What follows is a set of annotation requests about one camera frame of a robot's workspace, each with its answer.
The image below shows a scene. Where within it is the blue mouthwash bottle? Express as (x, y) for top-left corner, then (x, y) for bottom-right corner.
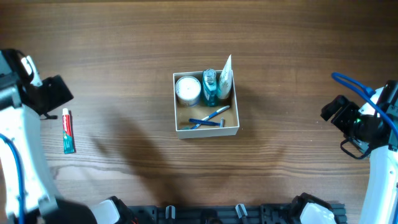
(202, 68), (217, 107)

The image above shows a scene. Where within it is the white cardboard box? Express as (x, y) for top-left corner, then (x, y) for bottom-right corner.
(172, 71), (240, 139)

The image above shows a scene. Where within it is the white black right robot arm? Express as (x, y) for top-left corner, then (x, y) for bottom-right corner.
(321, 80), (397, 223)

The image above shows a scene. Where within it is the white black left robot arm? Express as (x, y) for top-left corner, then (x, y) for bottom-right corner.
(1, 49), (122, 223)

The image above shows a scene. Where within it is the red green toothpaste tube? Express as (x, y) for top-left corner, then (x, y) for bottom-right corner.
(62, 108), (75, 154)

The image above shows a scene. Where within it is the white round jar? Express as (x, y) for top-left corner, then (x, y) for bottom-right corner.
(175, 76), (201, 107)

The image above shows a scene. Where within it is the white leaf-print cream tube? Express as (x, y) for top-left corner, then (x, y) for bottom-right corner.
(217, 55), (233, 100)

